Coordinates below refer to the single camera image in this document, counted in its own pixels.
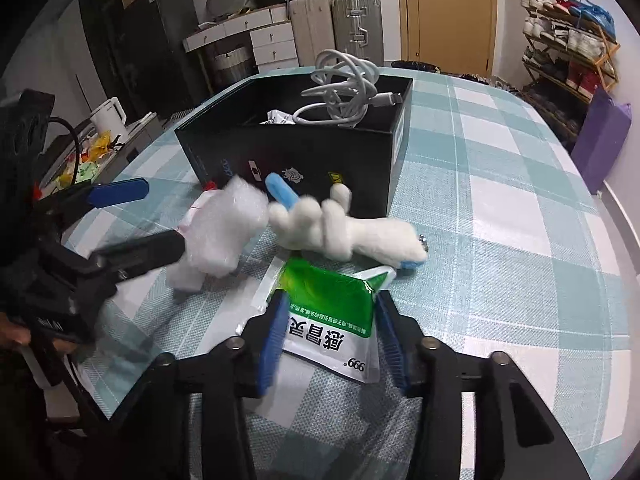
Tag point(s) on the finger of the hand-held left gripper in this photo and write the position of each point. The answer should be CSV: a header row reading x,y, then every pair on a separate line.
x,y
145,252
120,192

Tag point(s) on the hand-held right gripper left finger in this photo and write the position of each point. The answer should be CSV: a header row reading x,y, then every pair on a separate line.
x,y
272,347

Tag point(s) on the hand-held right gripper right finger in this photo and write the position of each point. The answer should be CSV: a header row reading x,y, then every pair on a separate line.
x,y
395,342

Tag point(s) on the green white medicine packet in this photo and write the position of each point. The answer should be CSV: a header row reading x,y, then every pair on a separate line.
x,y
277,117
330,310

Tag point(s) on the white foam block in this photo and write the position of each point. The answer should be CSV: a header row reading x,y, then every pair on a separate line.
x,y
220,230

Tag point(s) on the black cardboard box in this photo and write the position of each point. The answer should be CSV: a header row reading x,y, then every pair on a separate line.
x,y
300,160

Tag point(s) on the person's left hand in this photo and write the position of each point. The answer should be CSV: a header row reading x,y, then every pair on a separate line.
x,y
10,332

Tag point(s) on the pile of colourful snacks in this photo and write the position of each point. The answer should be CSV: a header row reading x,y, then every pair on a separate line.
x,y
90,160

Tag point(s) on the red white bagged item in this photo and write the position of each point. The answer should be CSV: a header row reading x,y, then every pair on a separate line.
x,y
192,216

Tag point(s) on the white electric kettle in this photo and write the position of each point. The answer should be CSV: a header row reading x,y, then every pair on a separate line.
x,y
107,117

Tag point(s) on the white plush hand toy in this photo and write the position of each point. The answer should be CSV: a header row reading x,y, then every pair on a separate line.
x,y
345,232

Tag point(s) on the black cabinet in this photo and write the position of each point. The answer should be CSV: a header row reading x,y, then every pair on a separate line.
x,y
145,45

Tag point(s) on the padded stool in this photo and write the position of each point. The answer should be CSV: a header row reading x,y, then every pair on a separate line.
x,y
232,65

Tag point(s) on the white dresser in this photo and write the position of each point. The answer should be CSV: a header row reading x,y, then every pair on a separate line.
x,y
270,42

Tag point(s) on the beige suitcase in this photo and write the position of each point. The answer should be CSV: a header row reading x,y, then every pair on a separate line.
x,y
310,30

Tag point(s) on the shoes on floor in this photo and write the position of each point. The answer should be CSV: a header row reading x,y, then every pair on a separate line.
x,y
475,77

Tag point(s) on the silver suitcase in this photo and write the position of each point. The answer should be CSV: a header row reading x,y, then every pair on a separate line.
x,y
357,30

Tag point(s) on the purple bag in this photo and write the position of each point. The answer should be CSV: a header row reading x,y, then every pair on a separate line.
x,y
600,140

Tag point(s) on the wooden door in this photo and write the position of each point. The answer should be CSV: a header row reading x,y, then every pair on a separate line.
x,y
445,15

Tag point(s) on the wooden shoe rack with shoes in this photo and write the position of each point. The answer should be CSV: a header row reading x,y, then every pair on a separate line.
x,y
565,30

